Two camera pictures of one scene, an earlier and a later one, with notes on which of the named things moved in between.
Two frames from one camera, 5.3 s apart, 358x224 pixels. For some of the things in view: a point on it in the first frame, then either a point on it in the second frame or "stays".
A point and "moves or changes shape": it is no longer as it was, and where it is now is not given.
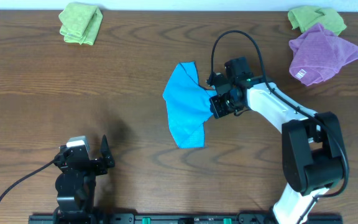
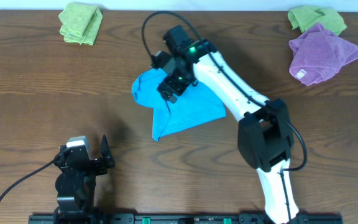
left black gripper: [90, 165] stays
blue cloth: [188, 106] moves or changes shape
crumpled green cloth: [303, 17] stays
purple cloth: [317, 53] stays
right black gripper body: [217, 106] to [168, 91]
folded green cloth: [80, 23] stays
